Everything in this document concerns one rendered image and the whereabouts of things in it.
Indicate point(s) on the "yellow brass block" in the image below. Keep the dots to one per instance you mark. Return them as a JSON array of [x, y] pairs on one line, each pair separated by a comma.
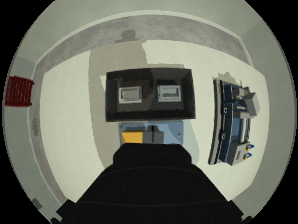
[[132, 136]]

